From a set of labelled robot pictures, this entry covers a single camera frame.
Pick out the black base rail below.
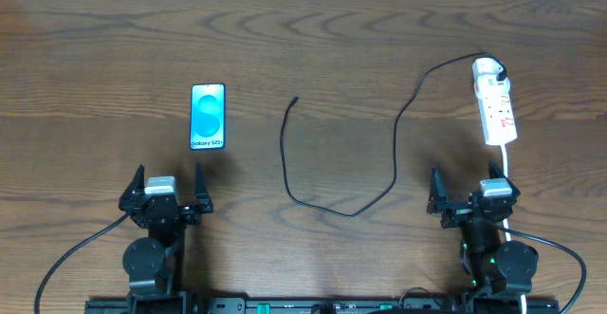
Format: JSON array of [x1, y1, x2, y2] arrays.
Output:
[[84, 296, 561, 314]]

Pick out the white power strip cord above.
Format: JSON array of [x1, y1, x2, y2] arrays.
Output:
[[500, 143, 528, 314]]

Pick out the blue screen Samsung smartphone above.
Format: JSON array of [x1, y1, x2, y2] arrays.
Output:
[[190, 83, 226, 151]]

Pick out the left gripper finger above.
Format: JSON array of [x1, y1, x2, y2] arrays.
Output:
[[123, 165, 145, 201], [194, 162, 211, 204]]

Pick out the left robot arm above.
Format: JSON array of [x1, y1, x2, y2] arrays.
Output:
[[119, 164, 213, 314]]

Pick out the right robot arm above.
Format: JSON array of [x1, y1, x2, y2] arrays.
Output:
[[427, 162, 539, 313]]

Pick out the white power strip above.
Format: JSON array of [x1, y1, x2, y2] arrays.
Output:
[[472, 58, 518, 146]]

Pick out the black USB charging cable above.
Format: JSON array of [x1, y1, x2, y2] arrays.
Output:
[[278, 51, 508, 219]]

